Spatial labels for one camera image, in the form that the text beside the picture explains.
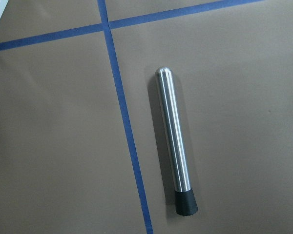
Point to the metal muddler tool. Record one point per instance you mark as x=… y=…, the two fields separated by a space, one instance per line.
x=185 y=202

